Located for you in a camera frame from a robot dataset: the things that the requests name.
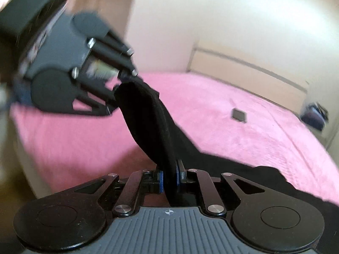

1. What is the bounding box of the black garment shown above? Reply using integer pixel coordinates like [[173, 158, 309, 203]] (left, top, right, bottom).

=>
[[114, 81, 339, 246]]

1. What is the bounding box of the stack of folded clothes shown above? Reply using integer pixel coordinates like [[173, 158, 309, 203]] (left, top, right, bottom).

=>
[[300, 102, 330, 131]]

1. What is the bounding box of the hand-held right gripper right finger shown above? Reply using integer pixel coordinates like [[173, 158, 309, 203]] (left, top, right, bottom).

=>
[[175, 159, 266, 217]]

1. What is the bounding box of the beige wooden headboard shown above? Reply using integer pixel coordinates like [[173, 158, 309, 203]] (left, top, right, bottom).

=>
[[187, 46, 309, 114]]

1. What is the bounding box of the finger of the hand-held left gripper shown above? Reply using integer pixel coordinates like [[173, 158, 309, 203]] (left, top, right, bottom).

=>
[[70, 67, 119, 117], [86, 29, 145, 81]]

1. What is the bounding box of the pink fluffy blanket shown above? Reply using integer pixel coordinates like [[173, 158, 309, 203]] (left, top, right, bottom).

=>
[[9, 71, 339, 207]]

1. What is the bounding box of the small dark flat object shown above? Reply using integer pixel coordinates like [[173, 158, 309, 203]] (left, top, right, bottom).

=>
[[231, 108, 248, 123]]

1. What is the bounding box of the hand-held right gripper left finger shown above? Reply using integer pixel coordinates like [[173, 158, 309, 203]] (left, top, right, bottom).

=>
[[74, 169, 164, 218]]

